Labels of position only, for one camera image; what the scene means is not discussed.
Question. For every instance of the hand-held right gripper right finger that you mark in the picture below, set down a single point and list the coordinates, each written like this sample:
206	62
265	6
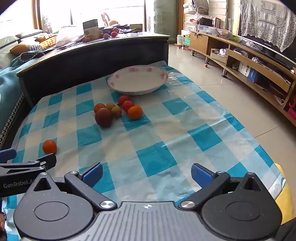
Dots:
201	175

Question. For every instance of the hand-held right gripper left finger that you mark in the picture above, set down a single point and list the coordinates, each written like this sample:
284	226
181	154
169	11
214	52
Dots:
92	175

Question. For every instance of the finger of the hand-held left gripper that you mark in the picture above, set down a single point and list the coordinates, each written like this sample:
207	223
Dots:
8	154
49	162

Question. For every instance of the orange tangerine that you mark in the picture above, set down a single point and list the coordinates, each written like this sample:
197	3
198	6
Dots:
135	112
99	107
49	146

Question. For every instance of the dark purple plum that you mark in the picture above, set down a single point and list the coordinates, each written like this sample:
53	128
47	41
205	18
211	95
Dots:
104	117

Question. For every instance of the tan longan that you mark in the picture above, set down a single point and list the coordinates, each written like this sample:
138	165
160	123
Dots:
116	112
110	105

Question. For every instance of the red tomato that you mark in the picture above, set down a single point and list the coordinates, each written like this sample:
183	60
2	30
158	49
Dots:
127	106
123	98

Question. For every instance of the white floral plate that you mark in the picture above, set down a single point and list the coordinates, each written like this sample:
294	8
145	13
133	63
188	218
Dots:
136	80

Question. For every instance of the sofa with patterned trim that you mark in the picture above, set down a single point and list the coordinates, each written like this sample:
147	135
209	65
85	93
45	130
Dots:
9	125

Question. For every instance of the blue checkered tablecloth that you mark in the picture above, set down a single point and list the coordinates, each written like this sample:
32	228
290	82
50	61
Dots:
166	132

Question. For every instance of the teal blanket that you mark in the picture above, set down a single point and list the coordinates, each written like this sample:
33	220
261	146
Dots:
8	78

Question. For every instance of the yellow cushion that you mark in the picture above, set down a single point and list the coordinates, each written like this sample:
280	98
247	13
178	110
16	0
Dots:
19	48

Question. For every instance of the dark wooden table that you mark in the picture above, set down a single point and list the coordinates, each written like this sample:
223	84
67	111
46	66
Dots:
92	60

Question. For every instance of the blue box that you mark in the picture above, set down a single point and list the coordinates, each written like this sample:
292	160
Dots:
252	75

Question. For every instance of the grey pillow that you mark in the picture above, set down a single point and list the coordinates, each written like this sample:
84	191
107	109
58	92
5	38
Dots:
8	41

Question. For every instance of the orange plastic basket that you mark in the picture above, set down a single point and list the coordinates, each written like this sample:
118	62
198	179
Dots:
48	41

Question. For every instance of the wooden television cabinet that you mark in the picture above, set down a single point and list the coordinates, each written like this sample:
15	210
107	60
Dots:
254	62

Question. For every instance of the white plastic bag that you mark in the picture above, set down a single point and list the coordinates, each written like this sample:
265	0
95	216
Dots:
69	36

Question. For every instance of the cardboard box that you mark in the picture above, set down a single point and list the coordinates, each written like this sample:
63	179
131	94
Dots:
90	29

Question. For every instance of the white shelf rack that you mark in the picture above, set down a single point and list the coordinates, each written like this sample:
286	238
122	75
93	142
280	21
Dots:
188	34

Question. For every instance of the black television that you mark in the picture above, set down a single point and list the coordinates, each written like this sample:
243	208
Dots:
289	58

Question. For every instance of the stack of white boxes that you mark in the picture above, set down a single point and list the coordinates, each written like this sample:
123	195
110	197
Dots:
217	11

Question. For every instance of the white lace cloth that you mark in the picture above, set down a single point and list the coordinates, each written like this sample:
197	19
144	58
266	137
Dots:
266	20

